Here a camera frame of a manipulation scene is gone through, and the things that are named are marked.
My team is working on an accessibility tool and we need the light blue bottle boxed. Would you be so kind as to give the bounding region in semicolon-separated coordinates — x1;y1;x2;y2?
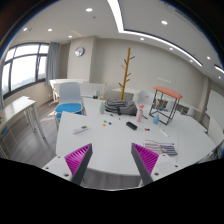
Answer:
153;114;159;124

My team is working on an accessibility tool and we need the round wall clock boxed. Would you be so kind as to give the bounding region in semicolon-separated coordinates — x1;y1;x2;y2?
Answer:
75;47;85;57

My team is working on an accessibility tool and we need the striped folded towel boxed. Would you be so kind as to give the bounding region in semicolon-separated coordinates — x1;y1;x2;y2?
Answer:
143;140;177;156

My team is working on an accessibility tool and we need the wooden coat stand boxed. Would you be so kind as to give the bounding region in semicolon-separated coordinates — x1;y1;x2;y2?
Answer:
118;47;135;100

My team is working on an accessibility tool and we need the green bottle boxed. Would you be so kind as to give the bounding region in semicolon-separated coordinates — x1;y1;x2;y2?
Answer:
99;102;105;114

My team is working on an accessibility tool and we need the white chair blue seat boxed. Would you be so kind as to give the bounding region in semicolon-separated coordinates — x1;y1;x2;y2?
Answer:
54;82;83;126

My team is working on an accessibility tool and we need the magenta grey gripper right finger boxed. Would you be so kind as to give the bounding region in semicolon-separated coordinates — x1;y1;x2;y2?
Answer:
131;143;159;185

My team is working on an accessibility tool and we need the white side desk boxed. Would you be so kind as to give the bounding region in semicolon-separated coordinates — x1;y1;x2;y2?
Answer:
0;96;45;159

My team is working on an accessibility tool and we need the grey backpack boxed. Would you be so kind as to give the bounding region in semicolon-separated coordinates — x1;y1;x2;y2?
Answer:
105;100;137;116

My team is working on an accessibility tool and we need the white remote control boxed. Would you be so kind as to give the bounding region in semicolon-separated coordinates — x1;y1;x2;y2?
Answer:
72;125;88;134

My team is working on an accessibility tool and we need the grey curtain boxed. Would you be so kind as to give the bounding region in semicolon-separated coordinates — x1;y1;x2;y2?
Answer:
45;42;61;86

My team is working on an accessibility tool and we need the pink water bottle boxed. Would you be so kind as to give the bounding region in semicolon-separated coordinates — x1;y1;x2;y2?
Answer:
136;103;144;122

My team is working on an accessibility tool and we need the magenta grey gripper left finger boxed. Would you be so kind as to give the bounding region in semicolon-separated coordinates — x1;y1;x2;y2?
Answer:
65;144;92;185

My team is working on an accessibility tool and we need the black rectangular case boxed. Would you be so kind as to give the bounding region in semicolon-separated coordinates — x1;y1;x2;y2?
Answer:
126;122;137;130

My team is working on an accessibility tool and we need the black frame orange top rack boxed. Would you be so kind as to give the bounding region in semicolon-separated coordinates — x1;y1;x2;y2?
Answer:
149;86;183;125

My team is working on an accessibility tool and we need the white pen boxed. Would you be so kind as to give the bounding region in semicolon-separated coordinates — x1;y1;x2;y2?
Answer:
160;129;169;137

